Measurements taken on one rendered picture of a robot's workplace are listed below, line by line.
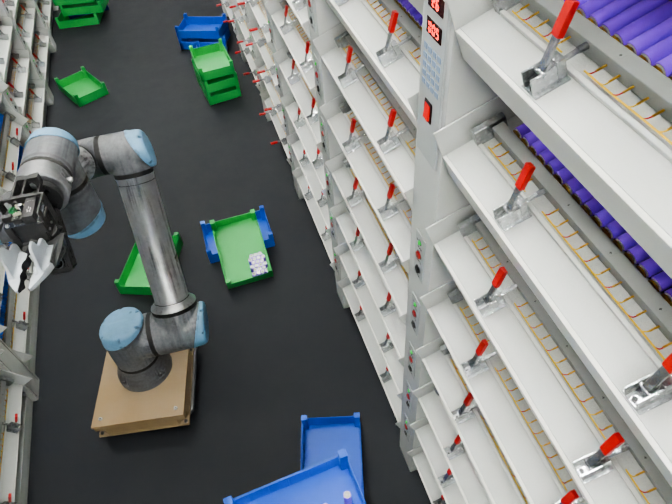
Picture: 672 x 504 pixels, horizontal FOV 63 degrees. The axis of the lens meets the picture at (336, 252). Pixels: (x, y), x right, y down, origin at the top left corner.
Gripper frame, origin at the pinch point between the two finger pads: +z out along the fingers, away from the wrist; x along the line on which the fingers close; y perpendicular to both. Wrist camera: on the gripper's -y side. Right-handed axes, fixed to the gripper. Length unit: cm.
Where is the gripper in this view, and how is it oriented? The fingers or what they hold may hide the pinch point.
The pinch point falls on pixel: (27, 287)
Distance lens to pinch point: 96.8
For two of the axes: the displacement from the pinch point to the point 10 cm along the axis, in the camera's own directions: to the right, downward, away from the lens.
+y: -0.8, -6.9, -7.2
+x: 9.7, -2.1, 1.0
